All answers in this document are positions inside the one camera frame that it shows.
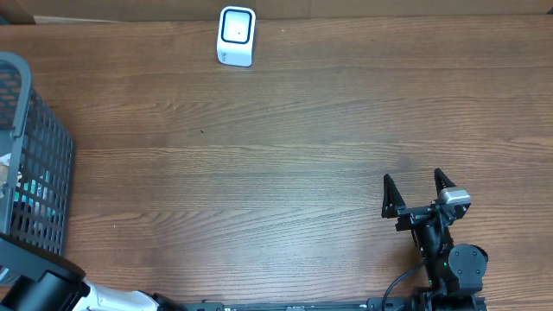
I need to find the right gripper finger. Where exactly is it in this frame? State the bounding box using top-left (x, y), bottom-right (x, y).
top-left (381, 174), bottom-right (406, 218)
top-left (434, 168), bottom-right (456, 194)

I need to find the grey plastic mesh basket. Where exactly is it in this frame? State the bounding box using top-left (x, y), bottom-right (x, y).
top-left (1, 52), bottom-right (76, 256)

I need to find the white barcode scanner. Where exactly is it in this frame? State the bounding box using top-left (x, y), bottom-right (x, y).
top-left (216, 6), bottom-right (257, 67)

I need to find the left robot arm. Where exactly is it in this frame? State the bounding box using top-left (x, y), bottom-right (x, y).
top-left (1, 233), bottom-right (184, 311)

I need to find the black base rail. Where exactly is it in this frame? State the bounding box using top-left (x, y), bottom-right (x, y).
top-left (181, 295), bottom-right (488, 311)

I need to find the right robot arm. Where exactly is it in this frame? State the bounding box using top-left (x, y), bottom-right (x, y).
top-left (378, 168), bottom-right (489, 310)

